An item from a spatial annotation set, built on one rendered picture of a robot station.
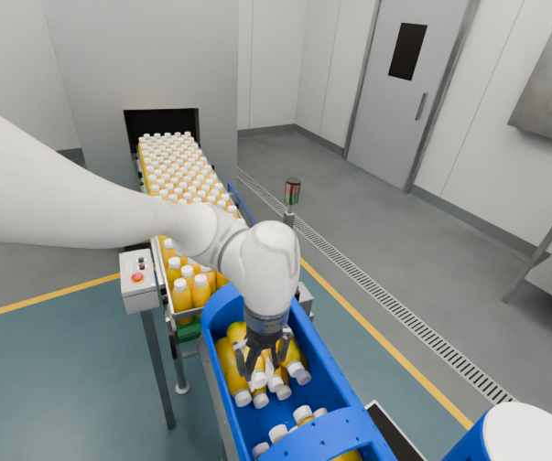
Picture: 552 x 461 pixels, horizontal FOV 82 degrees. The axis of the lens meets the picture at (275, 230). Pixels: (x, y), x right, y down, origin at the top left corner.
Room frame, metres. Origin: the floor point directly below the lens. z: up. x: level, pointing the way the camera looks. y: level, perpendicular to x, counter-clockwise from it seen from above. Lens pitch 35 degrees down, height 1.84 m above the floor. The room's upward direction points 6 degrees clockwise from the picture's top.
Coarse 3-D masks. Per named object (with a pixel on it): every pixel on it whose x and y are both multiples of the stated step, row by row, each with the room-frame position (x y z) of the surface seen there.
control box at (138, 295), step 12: (132, 252) 0.85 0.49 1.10; (144, 252) 0.86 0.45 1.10; (120, 264) 0.78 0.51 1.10; (132, 264) 0.79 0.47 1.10; (144, 276) 0.74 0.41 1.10; (132, 288) 0.68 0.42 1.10; (144, 288) 0.69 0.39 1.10; (156, 288) 0.71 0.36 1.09; (132, 300) 0.67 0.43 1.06; (144, 300) 0.69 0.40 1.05; (156, 300) 0.70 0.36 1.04; (132, 312) 0.67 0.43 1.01
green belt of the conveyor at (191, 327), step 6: (192, 324) 0.73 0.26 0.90; (198, 324) 0.73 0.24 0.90; (180, 330) 0.70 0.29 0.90; (186, 330) 0.70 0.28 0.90; (192, 330) 0.71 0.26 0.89; (198, 330) 0.71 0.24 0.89; (180, 336) 0.68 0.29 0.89; (186, 336) 0.69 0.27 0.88; (192, 336) 0.69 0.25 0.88; (198, 336) 0.70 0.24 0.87; (180, 342) 0.68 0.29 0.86
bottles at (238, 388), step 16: (224, 352) 0.51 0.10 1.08; (224, 368) 0.47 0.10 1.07; (304, 368) 0.50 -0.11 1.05; (240, 384) 0.43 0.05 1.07; (272, 384) 0.44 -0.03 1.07; (288, 384) 0.48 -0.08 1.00; (240, 400) 0.40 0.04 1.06; (256, 400) 0.42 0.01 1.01; (288, 432) 0.34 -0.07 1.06; (256, 448) 0.30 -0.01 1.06
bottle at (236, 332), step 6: (234, 324) 0.56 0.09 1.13; (240, 324) 0.57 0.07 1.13; (228, 330) 0.55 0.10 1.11; (234, 330) 0.54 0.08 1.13; (240, 330) 0.54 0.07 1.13; (228, 336) 0.54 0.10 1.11; (234, 336) 0.53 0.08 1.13; (240, 336) 0.53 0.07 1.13; (246, 348) 0.49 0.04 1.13; (234, 354) 0.49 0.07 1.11; (246, 354) 0.47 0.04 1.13; (258, 360) 0.46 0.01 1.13; (264, 360) 0.47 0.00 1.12; (258, 366) 0.45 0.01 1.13; (264, 366) 0.46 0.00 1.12; (264, 372) 0.44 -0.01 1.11
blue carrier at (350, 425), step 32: (224, 288) 0.61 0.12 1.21; (224, 320) 0.61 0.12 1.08; (288, 320) 0.67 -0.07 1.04; (320, 352) 0.44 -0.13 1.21; (224, 384) 0.39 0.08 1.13; (320, 384) 0.47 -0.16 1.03; (256, 416) 0.40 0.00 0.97; (288, 416) 0.42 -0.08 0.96; (320, 416) 0.29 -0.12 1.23; (352, 416) 0.31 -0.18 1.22; (288, 448) 0.24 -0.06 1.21; (320, 448) 0.24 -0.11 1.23; (352, 448) 0.25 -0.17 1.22; (384, 448) 0.27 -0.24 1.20
